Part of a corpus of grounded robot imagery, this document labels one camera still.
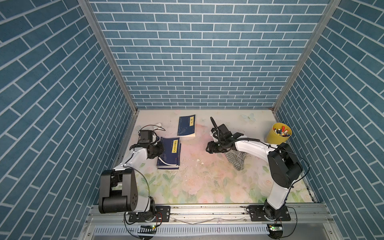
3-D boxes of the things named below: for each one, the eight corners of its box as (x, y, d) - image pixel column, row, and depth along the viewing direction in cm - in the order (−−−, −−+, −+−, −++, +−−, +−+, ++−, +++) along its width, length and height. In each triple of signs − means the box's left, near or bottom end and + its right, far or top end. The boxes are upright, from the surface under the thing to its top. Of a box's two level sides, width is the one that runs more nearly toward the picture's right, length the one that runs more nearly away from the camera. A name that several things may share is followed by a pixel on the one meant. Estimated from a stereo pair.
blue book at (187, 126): (177, 137, 106) (177, 134, 103) (180, 117, 119) (179, 114, 116) (195, 137, 106) (195, 134, 104) (195, 117, 119) (195, 114, 116)
